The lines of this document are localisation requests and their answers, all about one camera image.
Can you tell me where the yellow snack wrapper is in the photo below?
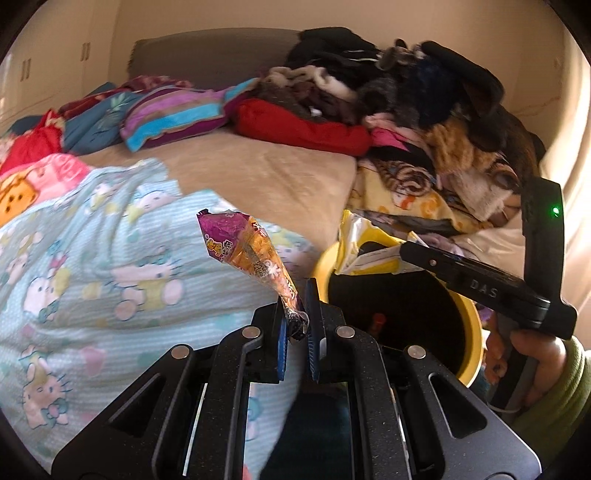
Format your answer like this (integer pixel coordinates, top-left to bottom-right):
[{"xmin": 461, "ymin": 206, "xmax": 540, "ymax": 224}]
[{"xmin": 335, "ymin": 210, "xmax": 427, "ymax": 276}]

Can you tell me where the purple orange snack wrapper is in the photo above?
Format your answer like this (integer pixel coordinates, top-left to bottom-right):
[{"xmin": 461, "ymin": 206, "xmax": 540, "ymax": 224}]
[{"xmin": 197, "ymin": 209, "xmax": 310, "ymax": 340}]

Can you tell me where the green sleeve forearm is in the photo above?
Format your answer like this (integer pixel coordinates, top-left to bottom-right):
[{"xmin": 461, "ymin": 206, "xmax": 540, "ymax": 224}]
[{"xmin": 512, "ymin": 337, "xmax": 590, "ymax": 467}]

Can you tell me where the yellow rimmed trash bin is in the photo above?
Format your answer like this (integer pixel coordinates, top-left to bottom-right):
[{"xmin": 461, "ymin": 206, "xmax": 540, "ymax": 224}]
[{"xmin": 312, "ymin": 243, "xmax": 483, "ymax": 386}]

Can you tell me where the right hand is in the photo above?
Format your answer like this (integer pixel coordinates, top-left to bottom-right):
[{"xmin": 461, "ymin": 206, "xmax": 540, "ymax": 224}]
[{"xmin": 484, "ymin": 313, "xmax": 567, "ymax": 407}]

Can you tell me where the light blue cartoon blanket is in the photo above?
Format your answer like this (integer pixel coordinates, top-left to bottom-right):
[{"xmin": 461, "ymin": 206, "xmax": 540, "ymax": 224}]
[{"xmin": 0, "ymin": 158, "xmax": 325, "ymax": 476}]

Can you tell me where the yellow cartoon blanket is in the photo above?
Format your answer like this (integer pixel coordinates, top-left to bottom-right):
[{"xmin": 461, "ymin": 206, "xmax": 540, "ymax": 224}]
[{"xmin": 346, "ymin": 159, "xmax": 493, "ymax": 237}]

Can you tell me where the pile of dark clothes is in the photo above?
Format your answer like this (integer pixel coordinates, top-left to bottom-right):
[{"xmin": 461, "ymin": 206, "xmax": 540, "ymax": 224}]
[{"xmin": 250, "ymin": 27, "xmax": 538, "ymax": 228}]

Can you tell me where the beige bed sheet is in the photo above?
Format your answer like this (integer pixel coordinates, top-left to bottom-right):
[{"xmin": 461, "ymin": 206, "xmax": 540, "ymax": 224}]
[{"xmin": 82, "ymin": 129, "xmax": 356, "ymax": 251}]

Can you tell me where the pink cartoon blanket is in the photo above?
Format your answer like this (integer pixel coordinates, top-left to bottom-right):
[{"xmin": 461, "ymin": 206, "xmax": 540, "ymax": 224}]
[{"xmin": 0, "ymin": 153, "xmax": 92, "ymax": 225}]

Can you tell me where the blue leaf print quilt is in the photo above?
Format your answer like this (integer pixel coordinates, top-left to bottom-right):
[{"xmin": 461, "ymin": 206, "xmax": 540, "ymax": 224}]
[{"xmin": 1, "ymin": 88, "xmax": 143, "ymax": 155}]

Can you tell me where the purple striped pillow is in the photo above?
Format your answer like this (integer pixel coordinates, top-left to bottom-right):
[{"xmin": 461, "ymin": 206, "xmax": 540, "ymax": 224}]
[{"xmin": 119, "ymin": 78, "xmax": 259, "ymax": 152}]

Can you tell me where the red floral quilt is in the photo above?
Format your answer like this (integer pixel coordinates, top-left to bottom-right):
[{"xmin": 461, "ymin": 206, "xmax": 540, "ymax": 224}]
[{"xmin": 1, "ymin": 110, "xmax": 65, "ymax": 175}]

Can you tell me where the grey bed headboard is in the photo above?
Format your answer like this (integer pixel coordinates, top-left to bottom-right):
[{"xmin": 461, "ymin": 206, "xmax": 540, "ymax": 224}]
[{"xmin": 127, "ymin": 28, "xmax": 298, "ymax": 90}]

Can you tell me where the white wardrobe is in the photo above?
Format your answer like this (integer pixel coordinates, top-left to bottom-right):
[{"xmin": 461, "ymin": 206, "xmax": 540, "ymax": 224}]
[{"xmin": 1, "ymin": 0, "xmax": 120, "ymax": 131}]

